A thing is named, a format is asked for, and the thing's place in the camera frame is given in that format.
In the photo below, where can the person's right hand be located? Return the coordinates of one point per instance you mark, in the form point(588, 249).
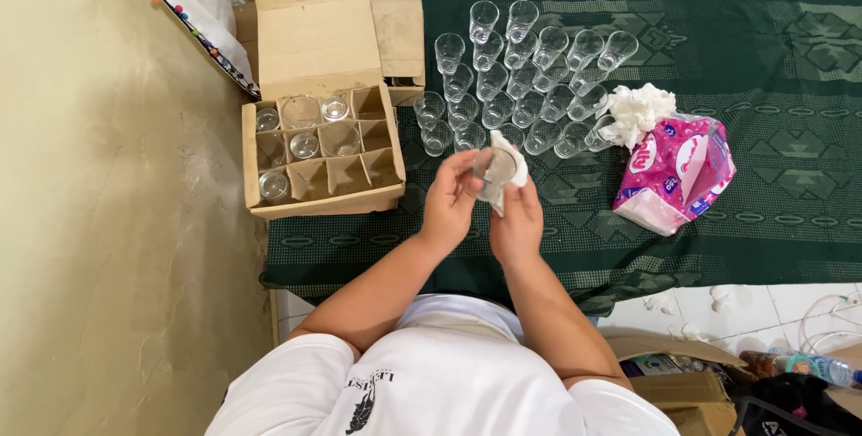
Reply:
point(517, 227)

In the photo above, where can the person's left hand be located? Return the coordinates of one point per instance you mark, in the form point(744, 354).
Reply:
point(444, 210)

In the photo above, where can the person's right fingers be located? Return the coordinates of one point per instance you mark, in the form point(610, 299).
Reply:
point(520, 192)

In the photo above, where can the single clear drinking glass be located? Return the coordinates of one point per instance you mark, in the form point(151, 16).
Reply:
point(495, 170)

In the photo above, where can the white wiping tissue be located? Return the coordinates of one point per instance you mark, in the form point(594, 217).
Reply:
point(515, 156)

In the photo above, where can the group of clear tumblers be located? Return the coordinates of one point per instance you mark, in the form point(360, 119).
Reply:
point(518, 86)
point(303, 127)

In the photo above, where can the heap of crumpled white tissues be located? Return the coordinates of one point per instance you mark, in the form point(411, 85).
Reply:
point(636, 113)

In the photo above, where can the pink tissue packet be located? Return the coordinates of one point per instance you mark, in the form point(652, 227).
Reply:
point(677, 177)

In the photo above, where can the crumpled tissue scrap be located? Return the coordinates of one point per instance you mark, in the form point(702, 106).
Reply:
point(688, 332)
point(658, 302)
point(720, 298)

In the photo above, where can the plain brown cardboard box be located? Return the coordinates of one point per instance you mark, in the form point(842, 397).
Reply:
point(401, 35)

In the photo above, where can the person's white t-shirt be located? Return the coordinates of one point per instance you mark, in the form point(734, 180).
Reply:
point(438, 382)

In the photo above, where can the green patterned tablecloth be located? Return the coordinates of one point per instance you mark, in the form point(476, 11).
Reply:
point(741, 220)

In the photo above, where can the cardboard box with dividers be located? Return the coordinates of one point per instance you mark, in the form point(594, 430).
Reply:
point(316, 38)

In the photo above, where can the open cardboard carton with items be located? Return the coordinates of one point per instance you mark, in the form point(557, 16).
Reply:
point(687, 389)

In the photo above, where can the clear plastic bottle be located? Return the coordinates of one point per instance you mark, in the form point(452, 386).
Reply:
point(808, 365)

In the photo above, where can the black bag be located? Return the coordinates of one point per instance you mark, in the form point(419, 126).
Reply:
point(788, 409)

